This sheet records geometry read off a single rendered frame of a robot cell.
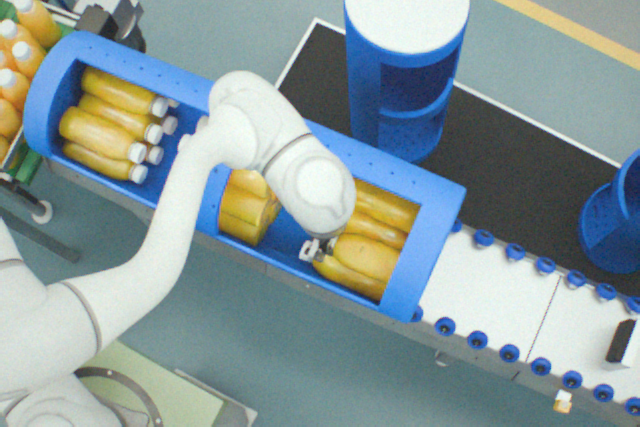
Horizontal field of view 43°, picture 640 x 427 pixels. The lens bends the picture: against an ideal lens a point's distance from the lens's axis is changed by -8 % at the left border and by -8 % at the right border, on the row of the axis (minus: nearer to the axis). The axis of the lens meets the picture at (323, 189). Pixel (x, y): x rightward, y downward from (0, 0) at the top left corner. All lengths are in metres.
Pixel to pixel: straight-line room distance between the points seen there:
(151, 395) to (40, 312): 0.78
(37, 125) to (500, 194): 1.50
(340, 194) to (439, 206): 0.36
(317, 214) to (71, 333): 0.44
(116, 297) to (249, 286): 1.78
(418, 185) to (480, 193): 1.12
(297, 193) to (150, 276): 0.28
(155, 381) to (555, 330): 0.84
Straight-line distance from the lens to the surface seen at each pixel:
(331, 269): 1.70
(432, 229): 1.55
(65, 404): 1.52
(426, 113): 2.26
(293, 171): 1.25
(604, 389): 1.83
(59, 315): 0.98
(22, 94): 1.99
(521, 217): 2.70
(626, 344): 1.75
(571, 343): 1.87
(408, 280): 1.55
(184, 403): 1.71
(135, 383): 1.73
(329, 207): 1.25
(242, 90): 1.33
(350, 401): 2.74
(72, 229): 2.97
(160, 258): 1.10
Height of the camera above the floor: 2.74
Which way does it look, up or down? 75 degrees down
